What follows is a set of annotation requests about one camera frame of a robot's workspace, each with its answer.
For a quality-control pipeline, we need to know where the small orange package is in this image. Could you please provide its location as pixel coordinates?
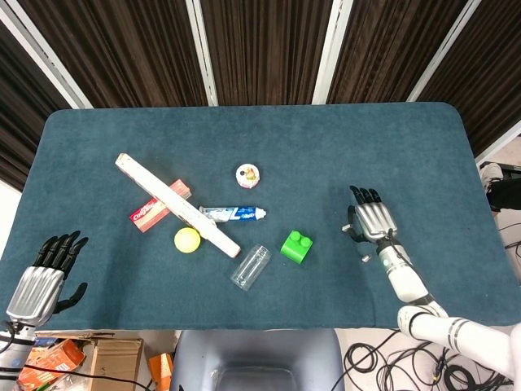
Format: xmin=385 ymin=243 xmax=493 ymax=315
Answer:
xmin=148 ymin=353 xmax=175 ymax=384

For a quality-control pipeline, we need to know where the orange snack package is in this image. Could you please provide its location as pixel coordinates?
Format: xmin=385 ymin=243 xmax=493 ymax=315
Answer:
xmin=18 ymin=338 xmax=87 ymax=384

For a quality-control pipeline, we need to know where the blue white toothpaste tube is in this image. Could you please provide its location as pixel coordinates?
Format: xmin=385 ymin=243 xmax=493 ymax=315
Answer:
xmin=198 ymin=204 xmax=269 ymax=223

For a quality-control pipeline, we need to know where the black floor cable tangle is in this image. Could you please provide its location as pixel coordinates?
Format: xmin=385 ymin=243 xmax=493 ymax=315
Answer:
xmin=378 ymin=345 xmax=514 ymax=391

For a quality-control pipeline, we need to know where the grey blue robot body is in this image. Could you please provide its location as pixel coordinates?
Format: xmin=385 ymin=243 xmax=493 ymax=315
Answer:
xmin=169 ymin=328 xmax=345 ymax=391

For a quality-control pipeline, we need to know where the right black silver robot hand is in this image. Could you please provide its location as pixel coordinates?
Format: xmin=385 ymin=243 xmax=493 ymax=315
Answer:
xmin=347 ymin=186 xmax=398 ymax=244

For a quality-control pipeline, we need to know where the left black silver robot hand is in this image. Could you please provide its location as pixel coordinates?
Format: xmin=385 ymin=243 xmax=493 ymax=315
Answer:
xmin=6 ymin=231 xmax=89 ymax=327

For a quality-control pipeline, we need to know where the teal tablecloth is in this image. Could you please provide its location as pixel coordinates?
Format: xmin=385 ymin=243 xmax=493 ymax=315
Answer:
xmin=2 ymin=101 xmax=508 ymax=331

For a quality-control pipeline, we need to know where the long white cling film box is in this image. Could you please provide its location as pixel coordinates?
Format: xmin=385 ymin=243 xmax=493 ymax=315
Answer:
xmin=114 ymin=152 xmax=241 ymax=258

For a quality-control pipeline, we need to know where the white frame post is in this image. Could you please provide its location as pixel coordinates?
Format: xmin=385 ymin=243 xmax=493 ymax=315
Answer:
xmin=312 ymin=0 xmax=354 ymax=105
xmin=408 ymin=0 xmax=483 ymax=103
xmin=475 ymin=121 xmax=521 ymax=164
xmin=185 ymin=0 xmax=220 ymax=107
xmin=0 ymin=7 xmax=94 ymax=110

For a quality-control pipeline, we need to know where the black bag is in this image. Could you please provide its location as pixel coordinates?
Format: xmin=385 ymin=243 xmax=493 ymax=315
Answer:
xmin=486 ymin=165 xmax=521 ymax=212

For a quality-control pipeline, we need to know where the brown cardboard box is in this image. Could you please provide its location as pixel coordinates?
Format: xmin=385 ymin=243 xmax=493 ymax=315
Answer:
xmin=85 ymin=336 xmax=144 ymax=382

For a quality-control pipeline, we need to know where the green building block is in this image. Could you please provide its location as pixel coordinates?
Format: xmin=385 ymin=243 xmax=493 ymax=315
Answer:
xmin=280 ymin=230 xmax=314 ymax=266

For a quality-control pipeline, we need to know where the yellow green ball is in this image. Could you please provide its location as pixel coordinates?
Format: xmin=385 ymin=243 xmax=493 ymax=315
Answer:
xmin=173 ymin=227 xmax=202 ymax=254

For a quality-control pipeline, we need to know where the black looped floor cable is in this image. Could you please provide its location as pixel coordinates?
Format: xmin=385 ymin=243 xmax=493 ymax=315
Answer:
xmin=344 ymin=332 xmax=402 ymax=372

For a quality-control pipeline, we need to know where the white shoe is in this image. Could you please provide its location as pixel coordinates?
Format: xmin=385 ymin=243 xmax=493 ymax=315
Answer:
xmin=479 ymin=161 xmax=504 ymax=192

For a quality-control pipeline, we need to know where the red Colgate toothpaste box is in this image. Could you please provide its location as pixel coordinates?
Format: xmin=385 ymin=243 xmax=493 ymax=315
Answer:
xmin=129 ymin=178 xmax=192 ymax=233

